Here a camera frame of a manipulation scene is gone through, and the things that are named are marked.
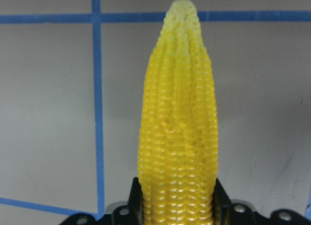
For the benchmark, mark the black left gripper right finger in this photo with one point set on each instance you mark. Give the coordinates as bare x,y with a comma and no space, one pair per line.
220,204

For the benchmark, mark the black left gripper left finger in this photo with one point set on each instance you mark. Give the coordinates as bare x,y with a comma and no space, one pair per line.
136,199

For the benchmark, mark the yellow corn cob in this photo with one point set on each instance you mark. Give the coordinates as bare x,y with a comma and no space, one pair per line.
178,141

